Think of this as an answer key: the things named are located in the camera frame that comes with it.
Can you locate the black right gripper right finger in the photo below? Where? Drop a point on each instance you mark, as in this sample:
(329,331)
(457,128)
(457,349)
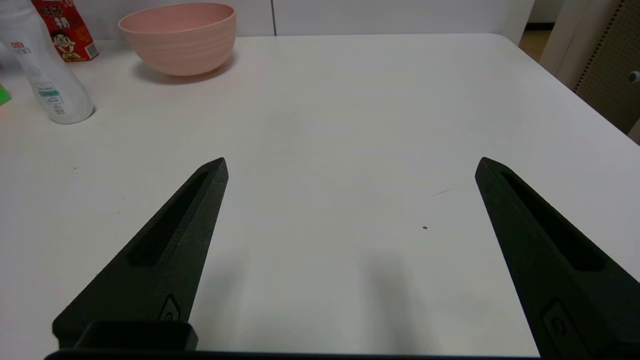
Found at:
(560,260)

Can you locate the red cartoon milk carton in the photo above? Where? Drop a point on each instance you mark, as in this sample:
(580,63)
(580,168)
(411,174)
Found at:
(67,35)

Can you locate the brown perforated panel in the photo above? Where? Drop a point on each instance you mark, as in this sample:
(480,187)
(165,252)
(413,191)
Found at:
(612,65)

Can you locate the white bottle clear cap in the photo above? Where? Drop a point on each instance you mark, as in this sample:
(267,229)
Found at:
(47,80)

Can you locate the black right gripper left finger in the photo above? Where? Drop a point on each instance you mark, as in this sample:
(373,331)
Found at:
(165,260)

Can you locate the multicolour puzzle cube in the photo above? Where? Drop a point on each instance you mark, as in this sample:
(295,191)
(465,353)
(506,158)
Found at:
(3,95)

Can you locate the pink bowl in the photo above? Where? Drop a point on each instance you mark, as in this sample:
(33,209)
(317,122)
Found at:
(180,45)

